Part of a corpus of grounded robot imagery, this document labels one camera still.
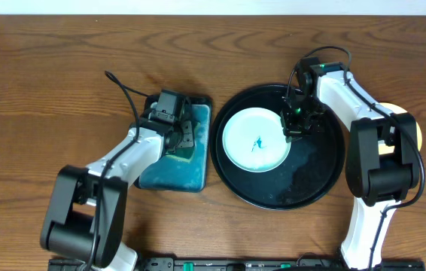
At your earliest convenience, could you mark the green yellow sponge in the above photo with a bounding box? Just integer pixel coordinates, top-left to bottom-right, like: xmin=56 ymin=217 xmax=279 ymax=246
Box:
xmin=166 ymin=121 xmax=199 ymax=162

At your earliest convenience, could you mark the white plate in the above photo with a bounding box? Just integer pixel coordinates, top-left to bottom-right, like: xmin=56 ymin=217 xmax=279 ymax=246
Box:
xmin=221 ymin=108 xmax=291 ymax=173

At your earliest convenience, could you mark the yellow plate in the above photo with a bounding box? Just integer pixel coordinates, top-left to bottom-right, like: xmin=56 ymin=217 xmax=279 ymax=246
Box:
xmin=378 ymin=102 xmax=423 ymax=155

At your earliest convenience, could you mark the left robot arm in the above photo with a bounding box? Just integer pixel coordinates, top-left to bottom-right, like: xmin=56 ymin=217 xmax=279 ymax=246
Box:
xmin=40 ymin=120 xmax=196 ymax=270

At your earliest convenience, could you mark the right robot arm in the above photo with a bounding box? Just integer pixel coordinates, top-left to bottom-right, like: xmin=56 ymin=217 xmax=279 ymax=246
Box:
xmin=281 ymin=56 xmax=425 ymax=270

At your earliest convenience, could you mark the rectangular black water tray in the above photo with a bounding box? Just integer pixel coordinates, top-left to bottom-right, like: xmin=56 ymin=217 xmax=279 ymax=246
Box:
xmin=134 ymin=96 xmax=211 ymax=193

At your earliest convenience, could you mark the round black serving tray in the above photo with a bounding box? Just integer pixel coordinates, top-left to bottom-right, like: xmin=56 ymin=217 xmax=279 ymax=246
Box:
xmin=209 ymin=84 xmax=345 ymax=210

